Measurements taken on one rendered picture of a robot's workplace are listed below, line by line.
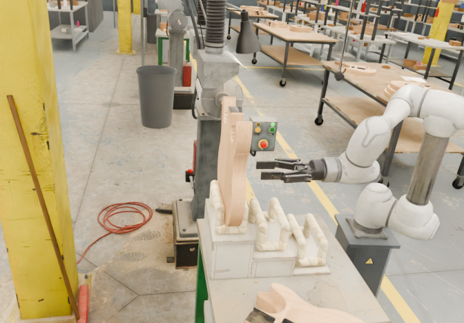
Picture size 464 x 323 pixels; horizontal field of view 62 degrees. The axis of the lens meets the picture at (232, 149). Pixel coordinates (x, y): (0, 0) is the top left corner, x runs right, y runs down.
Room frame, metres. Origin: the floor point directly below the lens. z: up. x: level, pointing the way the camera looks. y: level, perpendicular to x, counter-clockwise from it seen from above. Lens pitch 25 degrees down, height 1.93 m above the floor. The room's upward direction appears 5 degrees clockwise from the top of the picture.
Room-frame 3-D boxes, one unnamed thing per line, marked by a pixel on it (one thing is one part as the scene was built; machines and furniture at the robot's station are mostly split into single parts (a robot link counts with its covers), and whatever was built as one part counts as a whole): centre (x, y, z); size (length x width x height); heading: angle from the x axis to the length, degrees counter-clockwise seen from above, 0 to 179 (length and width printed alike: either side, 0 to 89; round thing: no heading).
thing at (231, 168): (1.20, 0.00, 1.33); 0.35 x 0.04 x 0.40; 11
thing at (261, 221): (1.22, -0.12, 1.12); 0.20 x 0.03 x 0.03; 11
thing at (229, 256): (1.20, -0.01, 1.02); 0.27 x 0.15 x 0.17; 12
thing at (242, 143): (1.07, -0.03, 1.49); 0.07 x 0.04 x 0.10; 11
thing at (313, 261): (1.16, -0.33, 0.96); 0.11 x 0.03 x 0.03; 102
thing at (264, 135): (2.31, -0.14, 0.99); 0.24 x 0.21 x 0.26; 13
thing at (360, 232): (1.80, -0.77, 0.73); 0.22 x 0.18 x 0.06; 5
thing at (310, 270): (1.25, -0.31, 0.94); 0.27 x 0.15 x 0.01; 12
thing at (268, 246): (1.13, -0.18, 1.04); 0.11 x 0.03 x 0.03; 102
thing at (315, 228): (1.26, -0.36, 1.04); 0.20 x 0.03 x 0.03; 11
